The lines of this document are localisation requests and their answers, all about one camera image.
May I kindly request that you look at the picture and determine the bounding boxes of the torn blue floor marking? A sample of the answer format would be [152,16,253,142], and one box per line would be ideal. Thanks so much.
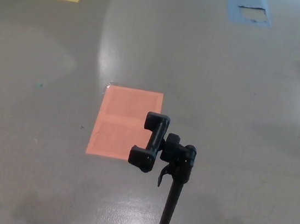
[223,0,276,29]

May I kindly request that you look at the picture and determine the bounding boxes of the orange floor marking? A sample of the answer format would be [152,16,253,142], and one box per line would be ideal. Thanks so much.
[85,83,165,163]

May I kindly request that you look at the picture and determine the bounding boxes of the black phone stand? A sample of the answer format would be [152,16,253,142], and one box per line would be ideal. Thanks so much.
[119,110,202,224]

